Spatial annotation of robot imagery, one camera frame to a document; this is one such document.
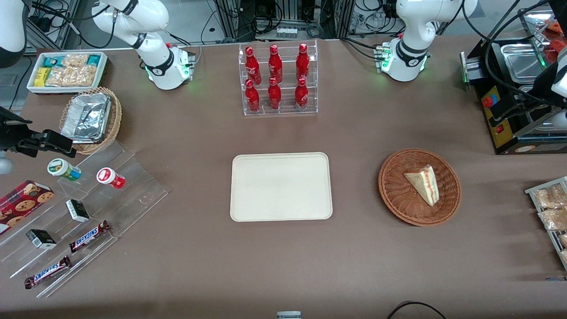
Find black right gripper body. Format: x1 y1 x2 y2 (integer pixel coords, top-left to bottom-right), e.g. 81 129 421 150
0 107 46 157

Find triangular sandwich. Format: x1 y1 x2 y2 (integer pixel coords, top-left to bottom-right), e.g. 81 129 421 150
403 164 439 207

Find oval light wicker basket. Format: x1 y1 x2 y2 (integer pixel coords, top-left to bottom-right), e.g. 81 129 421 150
59 87 123 155

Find round brown wicker basket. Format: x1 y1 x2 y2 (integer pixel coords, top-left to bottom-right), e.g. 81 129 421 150
378 148 462 227

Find beige rectangular tray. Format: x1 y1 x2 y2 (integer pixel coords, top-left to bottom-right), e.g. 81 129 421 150
230 152 333 222

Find black food warmer machine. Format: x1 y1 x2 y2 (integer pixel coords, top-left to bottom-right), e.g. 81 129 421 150
460 0 567 156

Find green lid snack cup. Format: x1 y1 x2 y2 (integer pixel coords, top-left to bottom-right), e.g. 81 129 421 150
47 158 82 182

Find stacked aluminium foil trays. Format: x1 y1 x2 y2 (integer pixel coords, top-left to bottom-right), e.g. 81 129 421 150
61 92 112 144

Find steel warmer pan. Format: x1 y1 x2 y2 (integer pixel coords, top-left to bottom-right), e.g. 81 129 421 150
500 43 546 85

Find red lid snack cup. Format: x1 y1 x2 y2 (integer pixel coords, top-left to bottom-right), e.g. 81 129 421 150
97 167 126 190

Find red sausage in warmer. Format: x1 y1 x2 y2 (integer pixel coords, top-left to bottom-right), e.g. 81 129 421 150
548 40 567 63

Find large rice cracker bag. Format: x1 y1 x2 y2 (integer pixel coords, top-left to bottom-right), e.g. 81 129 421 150
46 65 97 88

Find red cookie box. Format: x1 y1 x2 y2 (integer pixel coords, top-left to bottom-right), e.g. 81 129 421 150
0 180 55 236

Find small black box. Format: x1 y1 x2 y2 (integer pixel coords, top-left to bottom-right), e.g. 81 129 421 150
26 229 57 249
65 199 90 223

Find small rice cracker bag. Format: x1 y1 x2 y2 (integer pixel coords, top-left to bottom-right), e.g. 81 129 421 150
62 54 89 68

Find white plastic snack bin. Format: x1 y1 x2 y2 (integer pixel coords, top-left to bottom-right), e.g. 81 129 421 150
27 51 108 95

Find clear acrylic stepped display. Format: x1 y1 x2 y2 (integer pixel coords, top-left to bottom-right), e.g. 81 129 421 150
0 140 170 298

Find clear bag of snacks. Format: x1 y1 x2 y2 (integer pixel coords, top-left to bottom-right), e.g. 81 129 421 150
538 207 567 231
533 184 567 209

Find Snickers chocolate bar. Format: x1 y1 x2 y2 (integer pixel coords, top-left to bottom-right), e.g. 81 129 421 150
24 256 72 289
69 220 111 253

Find red cola bottle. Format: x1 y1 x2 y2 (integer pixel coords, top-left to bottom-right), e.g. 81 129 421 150
245 79 260 113
268 77 282 110
245 46 261 86
296 43 310 82
268 44 283 84
295 77 309 109

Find clear acrylic bottle rack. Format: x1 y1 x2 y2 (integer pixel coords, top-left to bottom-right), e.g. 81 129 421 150
238 39 318 117

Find grey wire rack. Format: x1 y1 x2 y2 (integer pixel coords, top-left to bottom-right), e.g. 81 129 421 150
525 176 567 271

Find black cable loop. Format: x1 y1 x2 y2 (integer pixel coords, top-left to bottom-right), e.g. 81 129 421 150
386 301 447 319

